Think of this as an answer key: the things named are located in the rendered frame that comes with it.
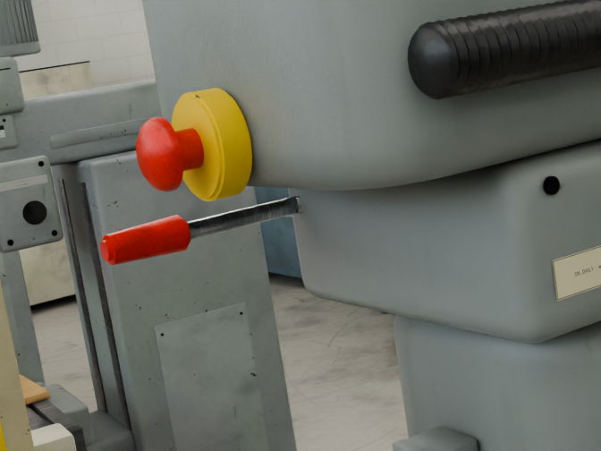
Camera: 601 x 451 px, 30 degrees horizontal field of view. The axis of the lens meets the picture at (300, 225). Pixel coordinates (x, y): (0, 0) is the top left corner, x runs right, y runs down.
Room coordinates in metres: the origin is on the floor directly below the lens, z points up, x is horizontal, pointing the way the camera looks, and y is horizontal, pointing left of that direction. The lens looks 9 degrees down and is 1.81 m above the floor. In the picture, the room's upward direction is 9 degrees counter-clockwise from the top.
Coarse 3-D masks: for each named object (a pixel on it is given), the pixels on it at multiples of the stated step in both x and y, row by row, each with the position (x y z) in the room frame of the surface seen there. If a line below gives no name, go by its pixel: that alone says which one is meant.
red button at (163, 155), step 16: (144, 128) 0.60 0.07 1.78; (160, 128) 0.59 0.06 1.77; (192, 128) 0.61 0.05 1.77; (144, 144) 0.59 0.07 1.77; (160, 144) 0.58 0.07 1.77; (176, 144) 0.58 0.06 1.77; (192, 144) 0.60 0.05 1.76; (144, 160) 0.59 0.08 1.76; (160, 160) 0.58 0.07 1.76; (176, 160) 0.58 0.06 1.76; (192, 160) 0.60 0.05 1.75; (160, 176) 0.59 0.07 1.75; (176, 176) 0.58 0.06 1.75
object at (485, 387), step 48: (432, 336) 0.70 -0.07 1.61; (480, 336) 0.66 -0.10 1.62; (576, 336) 0.63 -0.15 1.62; (432, 384) 0.70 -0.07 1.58; (480, 384) 0.66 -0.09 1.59; (528, 384) 0.63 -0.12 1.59; (576, 384) 0.62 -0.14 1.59; (480, 432) 0.66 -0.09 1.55; (528, 432) 0.63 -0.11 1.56; (576, 432) 0.62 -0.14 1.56
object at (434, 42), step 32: (576, 0) 0.55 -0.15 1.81; (416, 32) 0.51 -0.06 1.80; (448, 32) 0.50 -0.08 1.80; (480, 32) 0.50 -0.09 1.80; (512, 32) 0.51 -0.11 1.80; (544, 32) 0.52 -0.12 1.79; (576, 32) 0.53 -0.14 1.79; (416, 64) 0.51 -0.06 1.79; (448, 64) 0.49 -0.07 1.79; (480, 64) 0.50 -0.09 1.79; (512, 64) 0.51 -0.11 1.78; (544, 64) 0.52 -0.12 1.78; (576, 64) 0.54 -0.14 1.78; (448, 96) 0.51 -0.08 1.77
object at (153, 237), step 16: (256, 208) 0.73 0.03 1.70; (272, 208) 0.74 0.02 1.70; (288, 208) 0.74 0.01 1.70; (144, 224) 0.70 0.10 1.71; (160, 224) 0.70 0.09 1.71; (176, 224) 0.70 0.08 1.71; (192, 224) 0.71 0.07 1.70; (208, 224) 0.71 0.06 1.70; (224, 224) 0.72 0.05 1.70; (240, 224) 0.72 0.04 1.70; (112, 240) 0.68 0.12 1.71; (128, 240) 0.68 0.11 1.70; (144, 240) 0.69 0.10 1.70; (160, 240) 0.69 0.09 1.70; (176, 240) 0.70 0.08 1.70; (112, 256) 0.68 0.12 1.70; (128, 256) 0.68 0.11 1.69; (144, 256) 0.69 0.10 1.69
